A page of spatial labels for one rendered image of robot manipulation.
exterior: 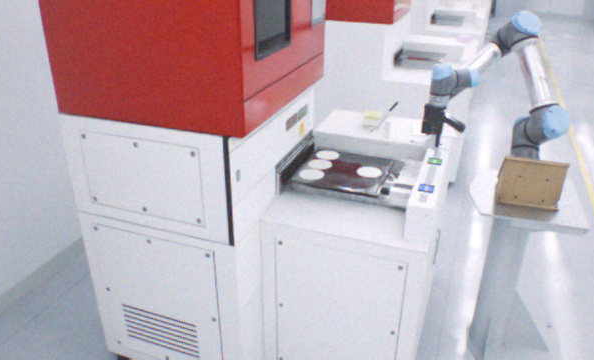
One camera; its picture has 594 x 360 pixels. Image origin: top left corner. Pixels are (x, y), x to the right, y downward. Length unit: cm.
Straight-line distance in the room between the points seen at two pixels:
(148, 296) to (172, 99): 87
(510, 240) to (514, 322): 50
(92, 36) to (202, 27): 41
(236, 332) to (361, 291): 50
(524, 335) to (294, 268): 125
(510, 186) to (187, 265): 130
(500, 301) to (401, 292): 72
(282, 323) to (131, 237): 71
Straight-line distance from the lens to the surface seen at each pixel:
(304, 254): 194
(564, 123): 221
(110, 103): 183
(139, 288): 218
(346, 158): 227
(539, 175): 218
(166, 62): 165
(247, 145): 173
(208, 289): 196
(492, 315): 257
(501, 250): 237
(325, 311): 207
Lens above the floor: 180
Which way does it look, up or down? 26 degrees down
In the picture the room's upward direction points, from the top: straight up
